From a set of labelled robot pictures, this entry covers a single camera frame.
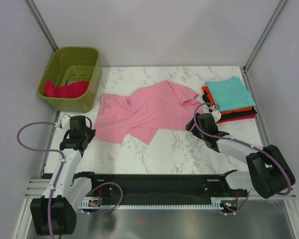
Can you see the white slotted cable duct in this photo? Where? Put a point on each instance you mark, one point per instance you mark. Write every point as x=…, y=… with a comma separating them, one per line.
x=91, y=205

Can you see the olive green plastic bin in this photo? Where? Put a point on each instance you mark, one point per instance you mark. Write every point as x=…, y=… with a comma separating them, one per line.
x=70, y=65

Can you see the folded magenta t shirt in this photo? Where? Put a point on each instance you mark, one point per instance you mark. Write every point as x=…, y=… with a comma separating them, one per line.
x=237, y=118

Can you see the right aluminium frame post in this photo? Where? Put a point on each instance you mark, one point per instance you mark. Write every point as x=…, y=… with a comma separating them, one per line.
x=265, y=33

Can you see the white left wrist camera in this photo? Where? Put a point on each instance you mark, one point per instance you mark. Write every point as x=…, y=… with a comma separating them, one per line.
x=63, y=122

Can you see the pink t shirt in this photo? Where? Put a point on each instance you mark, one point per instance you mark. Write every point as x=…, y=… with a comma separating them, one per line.
x=164, y=105

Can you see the left aluminium frame post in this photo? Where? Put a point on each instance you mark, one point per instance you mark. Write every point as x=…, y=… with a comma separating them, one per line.
x=41, y=23

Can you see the aluminium frame post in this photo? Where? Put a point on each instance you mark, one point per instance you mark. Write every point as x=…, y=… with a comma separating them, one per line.
x=41, y=23
x=265, y=33

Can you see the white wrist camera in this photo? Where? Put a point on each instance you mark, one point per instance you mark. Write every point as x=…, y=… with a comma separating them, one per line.
x=215, y=114
x=63, y=122

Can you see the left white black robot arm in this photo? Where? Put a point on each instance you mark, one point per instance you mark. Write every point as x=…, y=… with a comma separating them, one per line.
x=55, y=212

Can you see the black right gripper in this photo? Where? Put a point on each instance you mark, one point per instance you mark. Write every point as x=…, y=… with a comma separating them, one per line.
x=195, y=132

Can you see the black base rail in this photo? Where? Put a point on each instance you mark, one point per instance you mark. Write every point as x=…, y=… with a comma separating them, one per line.
x=160, y=189

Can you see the folded black t shirt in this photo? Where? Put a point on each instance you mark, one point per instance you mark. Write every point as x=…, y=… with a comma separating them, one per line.
x=234, y=115

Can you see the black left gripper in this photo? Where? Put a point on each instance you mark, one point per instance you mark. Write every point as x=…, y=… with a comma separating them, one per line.
x=91, y=134

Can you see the red t shirt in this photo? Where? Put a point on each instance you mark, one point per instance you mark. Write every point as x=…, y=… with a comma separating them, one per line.
x=71, y=91

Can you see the folded orange t shirt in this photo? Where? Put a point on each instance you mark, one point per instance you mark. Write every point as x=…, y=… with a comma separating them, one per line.
x=207, y=97

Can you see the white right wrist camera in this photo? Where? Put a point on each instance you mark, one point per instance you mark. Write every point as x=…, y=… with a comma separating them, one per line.
x=215, y=114

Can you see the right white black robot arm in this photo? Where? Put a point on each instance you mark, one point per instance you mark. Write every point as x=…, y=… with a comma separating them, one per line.
x=268, y=172

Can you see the folded teal t shirt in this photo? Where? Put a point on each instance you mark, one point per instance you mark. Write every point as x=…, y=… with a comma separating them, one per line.
x=230, y=94

